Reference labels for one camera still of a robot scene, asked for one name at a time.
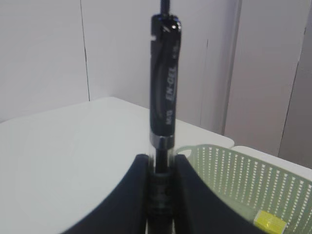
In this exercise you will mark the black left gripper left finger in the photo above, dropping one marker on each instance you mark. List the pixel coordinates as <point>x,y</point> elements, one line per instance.
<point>124,210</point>

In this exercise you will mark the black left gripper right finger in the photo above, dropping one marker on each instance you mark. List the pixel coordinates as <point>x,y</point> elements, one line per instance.
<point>197,210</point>

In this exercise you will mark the yellow waste paper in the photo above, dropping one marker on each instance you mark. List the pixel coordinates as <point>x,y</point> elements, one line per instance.
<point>269,223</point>

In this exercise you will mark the black pen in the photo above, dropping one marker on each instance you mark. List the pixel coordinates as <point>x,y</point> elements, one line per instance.
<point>166,30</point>

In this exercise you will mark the green plastic woven basket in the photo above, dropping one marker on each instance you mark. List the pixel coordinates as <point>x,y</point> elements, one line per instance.
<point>250,181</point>

